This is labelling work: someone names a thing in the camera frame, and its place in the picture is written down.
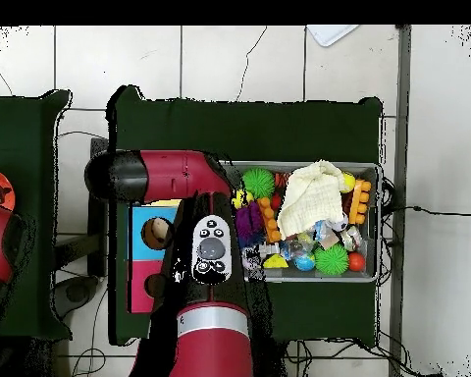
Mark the wooden box with three holes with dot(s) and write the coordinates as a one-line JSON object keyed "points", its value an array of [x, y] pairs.
{"points": [[141, 243]]}

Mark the purple spiky rubber toy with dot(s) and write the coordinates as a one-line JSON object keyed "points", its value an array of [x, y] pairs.
{"points": [[249, 224]]}

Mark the green spiky rubber ball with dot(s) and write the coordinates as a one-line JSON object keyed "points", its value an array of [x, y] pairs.
{"points": [[331, 259], [259, 182]]}

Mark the orange toy building brick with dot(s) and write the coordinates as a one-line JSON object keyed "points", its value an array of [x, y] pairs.
{"points": [[360, 202], [270, 222]]}

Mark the grey metal bar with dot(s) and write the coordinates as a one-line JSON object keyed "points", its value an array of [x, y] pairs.
{"points": [[402, 78]]}

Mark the dark green table cloth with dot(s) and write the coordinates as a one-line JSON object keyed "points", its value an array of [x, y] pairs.
{"points": [[259, 129], [43, 157]]}

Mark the large orange disc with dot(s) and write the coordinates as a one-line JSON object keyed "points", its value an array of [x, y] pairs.
{"points": [[6, 176]]}

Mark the white tray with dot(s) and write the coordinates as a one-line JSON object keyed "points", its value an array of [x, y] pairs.
{"points": [[329, 33]]}

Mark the cream knitted cloth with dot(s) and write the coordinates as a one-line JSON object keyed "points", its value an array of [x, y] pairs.
{"points": [[310, 200]]}

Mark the yellow plastic ball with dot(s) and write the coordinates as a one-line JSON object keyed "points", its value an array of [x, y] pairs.
{"points": [[242, 198]]}

